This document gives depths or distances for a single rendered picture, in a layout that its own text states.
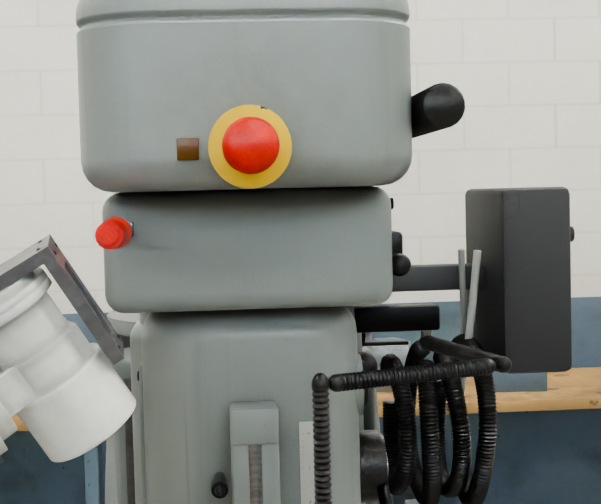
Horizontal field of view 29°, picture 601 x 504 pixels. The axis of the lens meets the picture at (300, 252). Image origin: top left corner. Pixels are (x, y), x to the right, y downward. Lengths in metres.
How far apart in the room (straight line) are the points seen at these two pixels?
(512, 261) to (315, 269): 0.41
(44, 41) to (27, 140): 0.45
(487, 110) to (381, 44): 4.56
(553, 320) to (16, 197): 4.21
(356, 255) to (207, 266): 0.12
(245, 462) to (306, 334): 0.12
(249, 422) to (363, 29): 0.33
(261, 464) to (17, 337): 0.31
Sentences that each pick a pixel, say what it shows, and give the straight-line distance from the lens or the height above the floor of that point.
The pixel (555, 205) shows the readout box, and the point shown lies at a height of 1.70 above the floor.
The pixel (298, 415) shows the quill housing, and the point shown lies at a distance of 0.99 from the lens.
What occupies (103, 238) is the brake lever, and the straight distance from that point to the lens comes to 0.80.
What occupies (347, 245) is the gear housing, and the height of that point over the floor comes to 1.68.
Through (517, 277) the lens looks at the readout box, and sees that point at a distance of 1.31.
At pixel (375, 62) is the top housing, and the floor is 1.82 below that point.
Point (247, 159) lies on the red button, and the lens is 0.80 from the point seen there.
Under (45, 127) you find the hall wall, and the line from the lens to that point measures 5.33.
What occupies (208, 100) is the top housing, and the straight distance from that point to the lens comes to 0.85.
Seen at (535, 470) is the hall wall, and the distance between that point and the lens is 5.61.
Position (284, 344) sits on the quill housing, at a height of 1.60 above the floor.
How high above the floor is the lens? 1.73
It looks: 3 degrees down
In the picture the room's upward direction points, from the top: 1 degrees counter-clockwise
